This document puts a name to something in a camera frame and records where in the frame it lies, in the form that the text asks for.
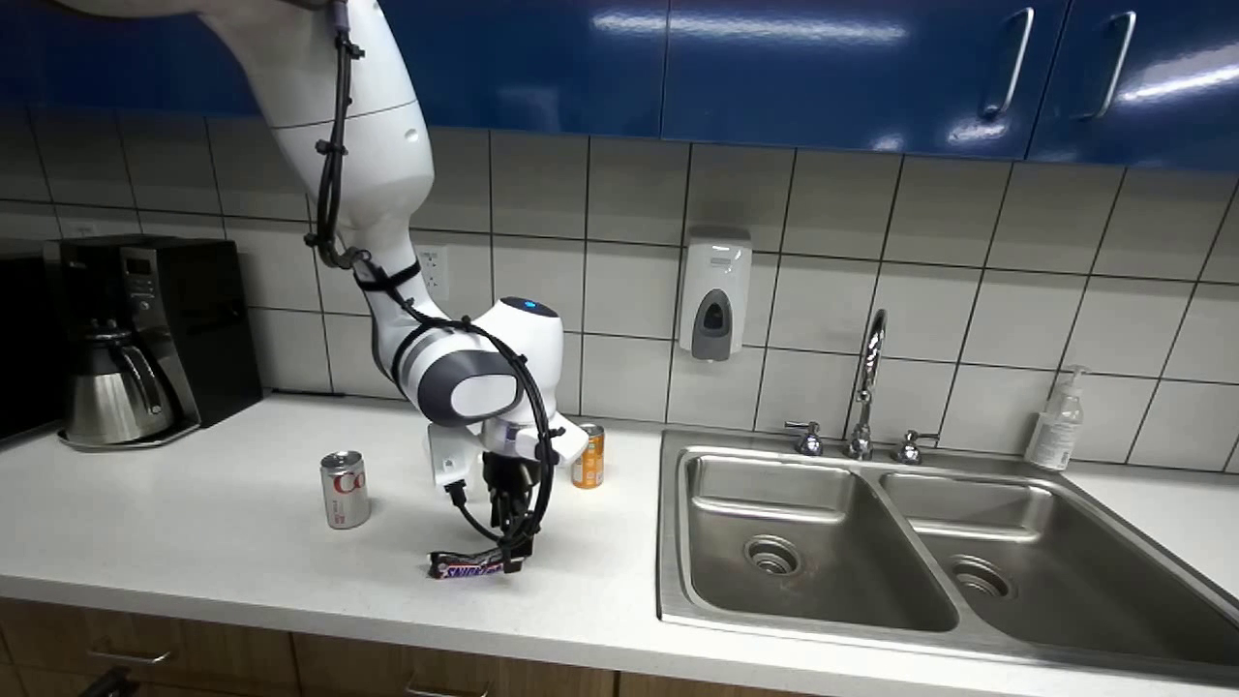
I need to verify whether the white wall outlet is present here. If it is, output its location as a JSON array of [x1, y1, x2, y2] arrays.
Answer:
[[416, 241, 457, 312]]

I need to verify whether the chrome faucet spout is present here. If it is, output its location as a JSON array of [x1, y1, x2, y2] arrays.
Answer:
[[842, 305, 896, 466]]

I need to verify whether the dark candy bar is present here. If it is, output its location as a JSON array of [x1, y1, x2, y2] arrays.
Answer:
[[426, 544, 533, 585]]

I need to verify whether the clear plastic pump bottle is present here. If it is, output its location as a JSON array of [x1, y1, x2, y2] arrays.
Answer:
[[1021, 363, 1094, 477]]

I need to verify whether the stainless steel double sink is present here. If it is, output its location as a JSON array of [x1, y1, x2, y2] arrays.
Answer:
[[654, 432, 1239, 688]]

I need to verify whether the wooden drawer front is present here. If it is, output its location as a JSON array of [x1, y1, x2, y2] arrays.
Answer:
[[0, 597, 302, 697], [291, 629, 624, 697]]

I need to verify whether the black countertop appliance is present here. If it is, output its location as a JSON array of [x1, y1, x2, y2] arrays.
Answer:
[[0, 247, 70, 446]]

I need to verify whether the blue cabinet door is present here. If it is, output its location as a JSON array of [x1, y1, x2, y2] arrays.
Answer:
[[381, 0, 679, 144], [0, 0, 269, 127], [1025, 0, 1239, 180], [661, 0, 1078, 162]]

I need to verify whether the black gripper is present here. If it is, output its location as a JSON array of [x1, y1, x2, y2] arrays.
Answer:
[[479, 451, 544, 575]]

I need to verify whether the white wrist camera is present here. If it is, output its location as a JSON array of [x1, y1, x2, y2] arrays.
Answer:
[[426, 421, 478, 496]]

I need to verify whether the chrome faucet handle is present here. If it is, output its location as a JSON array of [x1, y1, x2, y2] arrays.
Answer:
[[896, 428, 946, 469], [786, 420, 833, 460]]

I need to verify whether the white wall soap dispenser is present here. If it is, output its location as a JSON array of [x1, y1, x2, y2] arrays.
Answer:
[[673, 232, 755, 363]]

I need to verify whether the black coffee maker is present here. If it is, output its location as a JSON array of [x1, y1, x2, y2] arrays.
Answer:
[[43, 235, 269, 451]]

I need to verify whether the silver cabinet door handle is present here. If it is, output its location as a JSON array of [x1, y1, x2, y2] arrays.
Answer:
[[1094, 8, 1143, 124], [997, 6, 1037, 124]]

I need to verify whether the steel coffee carafe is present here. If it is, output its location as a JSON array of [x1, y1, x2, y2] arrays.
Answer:
[[64, 322, 186, 455]]

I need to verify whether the orange soda can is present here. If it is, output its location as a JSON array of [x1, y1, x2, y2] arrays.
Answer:
[[571, 420, 611, 491]]

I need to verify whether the silver soda can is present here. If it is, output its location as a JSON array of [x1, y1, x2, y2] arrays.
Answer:
[[319, 446, 377, 535]]

